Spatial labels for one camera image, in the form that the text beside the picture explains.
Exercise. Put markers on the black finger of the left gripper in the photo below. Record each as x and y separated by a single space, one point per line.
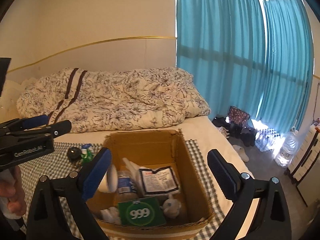
53 130

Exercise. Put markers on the large water jug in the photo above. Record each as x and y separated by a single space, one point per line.
288 149

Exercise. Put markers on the floral quilt with brown stripes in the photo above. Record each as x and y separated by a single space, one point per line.
109 101

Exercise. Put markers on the teal window curtain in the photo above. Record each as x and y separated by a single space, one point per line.
256 55

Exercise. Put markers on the white slipper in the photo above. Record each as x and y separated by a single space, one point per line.
241 152

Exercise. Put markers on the white foam tube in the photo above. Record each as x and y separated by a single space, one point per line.
109 183

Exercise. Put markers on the white blue plush toy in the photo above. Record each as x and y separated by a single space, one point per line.
171 207

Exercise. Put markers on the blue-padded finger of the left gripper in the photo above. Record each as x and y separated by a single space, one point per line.
17 124

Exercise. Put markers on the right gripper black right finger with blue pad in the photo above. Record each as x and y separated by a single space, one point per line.
271 218

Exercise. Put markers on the cream tufted headboard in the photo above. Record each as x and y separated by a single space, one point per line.
11 92

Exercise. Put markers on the navy tissue paper pack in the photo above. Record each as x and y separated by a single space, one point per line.
158 182

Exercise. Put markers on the clear plastic water bottle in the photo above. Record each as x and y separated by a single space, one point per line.
126 190

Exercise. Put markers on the white cloth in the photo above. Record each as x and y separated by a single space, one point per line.
111 215

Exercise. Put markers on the pack of water bottles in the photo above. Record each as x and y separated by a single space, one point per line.
265 139

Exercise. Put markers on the green 999 medicine box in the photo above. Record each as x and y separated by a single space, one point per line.
141 212

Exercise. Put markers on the black round object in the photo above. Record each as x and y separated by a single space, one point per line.
74 154

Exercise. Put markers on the green checkered cloth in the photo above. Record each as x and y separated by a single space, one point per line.
56 165

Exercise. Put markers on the white bed mattress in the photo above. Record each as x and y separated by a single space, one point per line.
207 136

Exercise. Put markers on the green medicine sachets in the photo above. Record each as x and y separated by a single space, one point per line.
87 153

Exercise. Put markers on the person's left hand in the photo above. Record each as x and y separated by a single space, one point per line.
14 194

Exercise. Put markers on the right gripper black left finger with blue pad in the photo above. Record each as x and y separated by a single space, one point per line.
46 219

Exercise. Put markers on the brown cardboard box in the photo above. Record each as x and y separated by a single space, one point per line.
154 150

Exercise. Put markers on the floral bag on floor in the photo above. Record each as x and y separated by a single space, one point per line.
238 116

